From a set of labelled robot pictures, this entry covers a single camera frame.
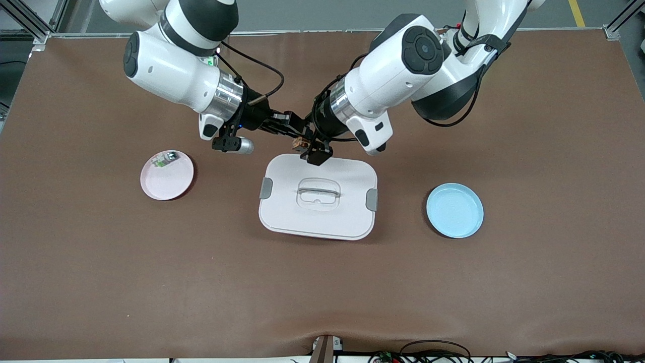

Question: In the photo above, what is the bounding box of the white lidded storage box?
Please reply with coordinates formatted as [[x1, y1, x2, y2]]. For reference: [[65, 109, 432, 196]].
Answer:
[[258, 153, 379, 241]]

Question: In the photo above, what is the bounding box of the pink round plate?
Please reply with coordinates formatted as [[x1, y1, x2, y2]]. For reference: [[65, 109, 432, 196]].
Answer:
[[140, 150, 195, 201]]

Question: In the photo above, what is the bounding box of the brown table mat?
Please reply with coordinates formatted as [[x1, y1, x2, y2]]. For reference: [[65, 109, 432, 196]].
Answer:
[[0, 29, 645, 359]]

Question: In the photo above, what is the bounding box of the light blue round plate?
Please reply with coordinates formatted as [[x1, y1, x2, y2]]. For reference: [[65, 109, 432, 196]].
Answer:
[[426, 183, 485, 239]]

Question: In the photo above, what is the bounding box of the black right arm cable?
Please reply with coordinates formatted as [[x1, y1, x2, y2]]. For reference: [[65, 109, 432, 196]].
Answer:
[[219, 40, 286, 109]]

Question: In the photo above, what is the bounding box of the silver table edge rail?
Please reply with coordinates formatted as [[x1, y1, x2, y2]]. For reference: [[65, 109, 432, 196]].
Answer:
[[48, 28, 605, 40]]

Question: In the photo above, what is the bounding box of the green and clear switch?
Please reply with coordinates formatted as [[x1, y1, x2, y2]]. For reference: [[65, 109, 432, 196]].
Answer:
[[152, 151, 180, 168]]

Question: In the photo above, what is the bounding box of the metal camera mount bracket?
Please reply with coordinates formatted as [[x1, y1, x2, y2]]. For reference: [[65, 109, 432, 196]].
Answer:
[[309, 334, 344, 363]]

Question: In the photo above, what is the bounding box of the black looped cable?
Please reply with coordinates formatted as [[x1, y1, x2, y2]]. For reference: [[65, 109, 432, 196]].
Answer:
[[400, 340, 473, 363]]

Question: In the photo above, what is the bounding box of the aluminium frame profile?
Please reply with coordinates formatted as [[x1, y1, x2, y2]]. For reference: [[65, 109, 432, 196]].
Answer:
[[0, 0, 70, 45], [602, 0, 645, 42]]

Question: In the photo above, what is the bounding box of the black cable bundle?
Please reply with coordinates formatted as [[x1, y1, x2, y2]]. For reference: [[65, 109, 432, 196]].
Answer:
[[504, 349, 645, 363]]

